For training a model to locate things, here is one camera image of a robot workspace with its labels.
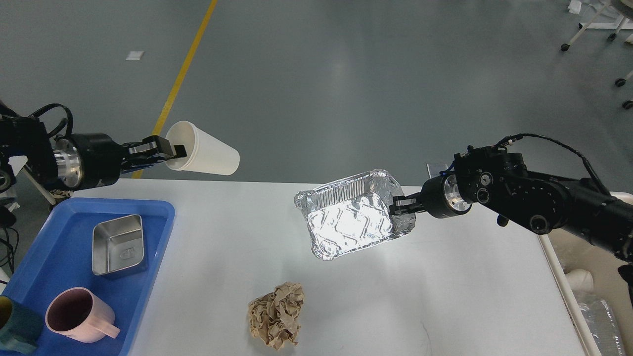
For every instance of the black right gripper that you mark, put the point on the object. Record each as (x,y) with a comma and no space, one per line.
(439,197)

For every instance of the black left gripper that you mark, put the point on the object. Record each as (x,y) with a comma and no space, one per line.
(86,161)

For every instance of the white paper cup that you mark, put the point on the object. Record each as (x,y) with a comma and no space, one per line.
(204,153)

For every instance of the aluminium foil tray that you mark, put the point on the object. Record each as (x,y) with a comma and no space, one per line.
(352,214)

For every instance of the stainless steel rectangular container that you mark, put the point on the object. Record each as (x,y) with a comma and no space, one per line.
(118,247)

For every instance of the brown paper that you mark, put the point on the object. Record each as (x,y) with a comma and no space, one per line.
(274,317)

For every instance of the pink ribbed mug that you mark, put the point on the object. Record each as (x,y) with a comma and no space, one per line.
(80,315)

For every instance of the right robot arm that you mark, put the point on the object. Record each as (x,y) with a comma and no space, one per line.
(499,180)

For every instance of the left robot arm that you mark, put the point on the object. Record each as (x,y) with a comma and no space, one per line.
(34,137)

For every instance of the left floor plate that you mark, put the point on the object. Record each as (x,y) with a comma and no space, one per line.
(438,170)

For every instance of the blue plastic tray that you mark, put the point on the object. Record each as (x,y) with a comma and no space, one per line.
(61,258)

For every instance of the beige plastic bin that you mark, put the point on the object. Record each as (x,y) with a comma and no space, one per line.
(565,253)

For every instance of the white cup in bin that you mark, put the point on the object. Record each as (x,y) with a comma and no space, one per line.
(580,281)

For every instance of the clear plastic in bin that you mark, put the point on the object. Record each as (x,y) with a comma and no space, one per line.
(601,323)

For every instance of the teal mug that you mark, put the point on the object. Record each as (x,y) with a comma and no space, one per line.
(20,327)

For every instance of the white cart frame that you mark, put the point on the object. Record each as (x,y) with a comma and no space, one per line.
(623,21)

